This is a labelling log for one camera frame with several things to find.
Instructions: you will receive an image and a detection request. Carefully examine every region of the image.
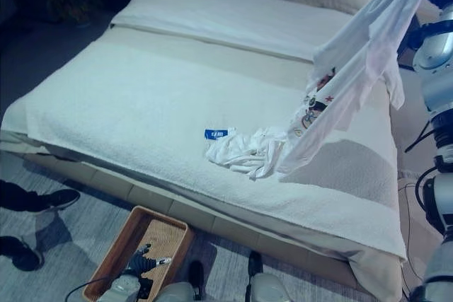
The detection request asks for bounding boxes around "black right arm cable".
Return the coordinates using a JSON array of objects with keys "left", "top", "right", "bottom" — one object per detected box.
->
[{"left": 404, "top": 122, "right": 439, "bottom": 155}]

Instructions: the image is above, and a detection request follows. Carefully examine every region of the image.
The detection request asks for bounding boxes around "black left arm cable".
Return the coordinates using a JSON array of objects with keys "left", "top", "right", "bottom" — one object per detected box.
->
[{"left": 64, "top": 275, "right": 120, "bottom": 302}]

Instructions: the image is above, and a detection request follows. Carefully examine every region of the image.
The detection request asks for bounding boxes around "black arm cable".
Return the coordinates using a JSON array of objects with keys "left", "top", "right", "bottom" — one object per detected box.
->
[
  {"left": 64, "top": 275, "right": 120, "bottom": 302},
  {"left": 404, "top": 122, "right": 439, "bottom": 155}
]

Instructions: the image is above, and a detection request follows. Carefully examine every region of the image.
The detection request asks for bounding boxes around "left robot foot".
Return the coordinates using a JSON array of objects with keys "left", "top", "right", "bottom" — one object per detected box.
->
[{"left": 190, "top": 260, "right": 206, "bottom": 301}]

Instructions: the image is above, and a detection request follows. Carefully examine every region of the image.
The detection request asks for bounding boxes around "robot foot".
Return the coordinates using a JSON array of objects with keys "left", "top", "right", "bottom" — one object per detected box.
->
[
  {"left": 190, "top": 260, "right": 206, "bottom": 301},
  {"left": 247, "top": 250, "right": 264, "bottom": 284}
]

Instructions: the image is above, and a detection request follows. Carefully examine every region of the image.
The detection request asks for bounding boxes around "white duvet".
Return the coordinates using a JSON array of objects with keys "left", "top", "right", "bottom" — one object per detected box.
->
[{"left": 108, "top": 0, "right": 359, "bottom": 65}]

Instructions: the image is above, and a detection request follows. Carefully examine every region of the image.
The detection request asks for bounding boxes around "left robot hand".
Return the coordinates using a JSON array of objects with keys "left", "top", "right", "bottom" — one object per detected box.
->
[{"left": 127, "top": 243, "right": 173, "bottom": 277}]

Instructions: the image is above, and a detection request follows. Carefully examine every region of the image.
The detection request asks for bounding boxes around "white fluffy blanket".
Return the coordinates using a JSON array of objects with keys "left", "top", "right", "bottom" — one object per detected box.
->
[{"left": 1, "top": 38, "right": 408, "bottom": 265}]

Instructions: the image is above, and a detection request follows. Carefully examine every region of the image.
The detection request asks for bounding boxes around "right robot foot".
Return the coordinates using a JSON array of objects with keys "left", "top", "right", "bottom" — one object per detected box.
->
[{"left": 247, "top": 250, "right": 264, "bottom": 284}]

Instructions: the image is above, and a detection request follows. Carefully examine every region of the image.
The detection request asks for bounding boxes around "white cartoon print t-shirt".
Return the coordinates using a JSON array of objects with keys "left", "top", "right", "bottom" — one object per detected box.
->
[{"left": 278, "top": 0, "right": 426, "bottom": 183}]

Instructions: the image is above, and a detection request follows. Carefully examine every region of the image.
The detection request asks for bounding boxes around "beige bed sheet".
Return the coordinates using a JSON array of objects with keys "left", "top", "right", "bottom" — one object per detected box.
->
[{"left": 76, "top": 23, "right": 408, "bottom": 272}]

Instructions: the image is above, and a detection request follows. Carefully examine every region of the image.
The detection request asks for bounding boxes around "right silver robot leg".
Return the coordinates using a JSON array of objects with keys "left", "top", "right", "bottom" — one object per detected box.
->
[{"left": 250, "top": 272, "right": 285, "bottom": 302}]

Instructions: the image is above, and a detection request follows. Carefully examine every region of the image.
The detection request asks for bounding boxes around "person's foot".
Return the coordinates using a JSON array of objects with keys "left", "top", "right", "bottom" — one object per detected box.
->
[
  {"left": 0, "top": 179, "right": 82, "bottom": 214},
  {"left": 0, "top": 235, "right": 46, "bottom": 272}
]

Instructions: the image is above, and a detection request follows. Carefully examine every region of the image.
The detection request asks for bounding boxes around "crumpled white garment blue tag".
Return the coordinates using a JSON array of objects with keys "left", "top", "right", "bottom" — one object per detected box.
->
[{"left": 204, "top": 125, "right": 295, "bottom": 180}]

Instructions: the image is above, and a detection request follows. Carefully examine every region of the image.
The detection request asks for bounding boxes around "left silver robot leg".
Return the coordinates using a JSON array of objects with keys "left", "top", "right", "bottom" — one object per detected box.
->
[{"left": 154, "top": 279, "right": 200, "bottom": 302}]

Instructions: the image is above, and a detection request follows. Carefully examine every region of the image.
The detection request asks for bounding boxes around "brown wicker basket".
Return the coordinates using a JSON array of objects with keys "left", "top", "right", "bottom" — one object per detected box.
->
[{"left": 81, "top": 204, "right": 195, "bottom": 302}]

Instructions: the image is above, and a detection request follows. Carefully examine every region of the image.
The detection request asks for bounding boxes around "silver robot leg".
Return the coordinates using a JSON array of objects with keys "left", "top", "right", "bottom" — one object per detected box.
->
[
  {"left": 154, "top": 279, "right": 200, "bottom": 302},
  {"left": 250, "top": 272, "right": 285, "bottom": 302}
]

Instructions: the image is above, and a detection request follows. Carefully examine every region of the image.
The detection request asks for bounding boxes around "beige upholstered bed frame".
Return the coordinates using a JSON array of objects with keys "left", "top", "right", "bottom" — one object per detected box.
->
[{"left": 0, "top": 131, "right": 403, "bottom": 302}]

